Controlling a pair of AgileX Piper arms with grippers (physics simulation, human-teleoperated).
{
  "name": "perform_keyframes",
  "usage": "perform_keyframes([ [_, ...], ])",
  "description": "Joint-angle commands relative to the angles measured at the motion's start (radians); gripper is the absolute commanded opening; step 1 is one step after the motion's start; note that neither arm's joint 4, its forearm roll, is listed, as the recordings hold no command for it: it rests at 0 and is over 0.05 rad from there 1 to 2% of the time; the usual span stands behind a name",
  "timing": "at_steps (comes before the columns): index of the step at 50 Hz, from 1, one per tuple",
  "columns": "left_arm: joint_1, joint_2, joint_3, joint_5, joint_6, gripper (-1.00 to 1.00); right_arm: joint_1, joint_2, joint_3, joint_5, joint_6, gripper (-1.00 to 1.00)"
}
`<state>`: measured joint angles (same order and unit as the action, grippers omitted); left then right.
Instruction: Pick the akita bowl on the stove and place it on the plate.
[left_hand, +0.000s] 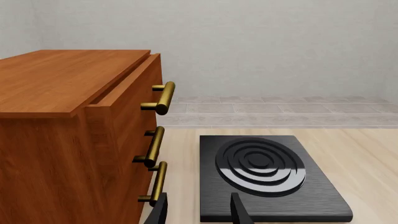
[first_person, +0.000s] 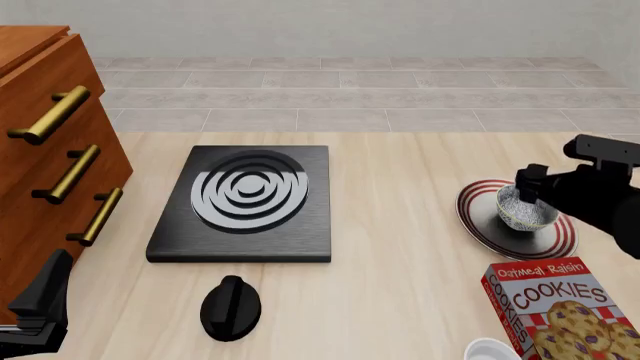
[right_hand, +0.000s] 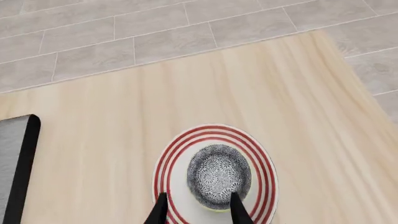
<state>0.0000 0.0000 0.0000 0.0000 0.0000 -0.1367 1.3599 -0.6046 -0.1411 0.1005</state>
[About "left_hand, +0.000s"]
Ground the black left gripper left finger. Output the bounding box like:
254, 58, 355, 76
143, 192, 169, 224

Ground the wooden cabinet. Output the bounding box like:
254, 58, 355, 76
0, 49, 151, 224

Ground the wooden drawer with gap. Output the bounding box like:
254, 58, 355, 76
85, 52, 163, 150

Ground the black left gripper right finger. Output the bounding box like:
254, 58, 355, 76
230, 192, 256, 224

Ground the brass drawer handle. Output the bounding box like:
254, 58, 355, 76
137, 161, 169, 207
140, 80, 176, 116
132, 125, 165, 168

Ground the flat black stove plate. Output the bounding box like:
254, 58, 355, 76
199, 134, 354, 223

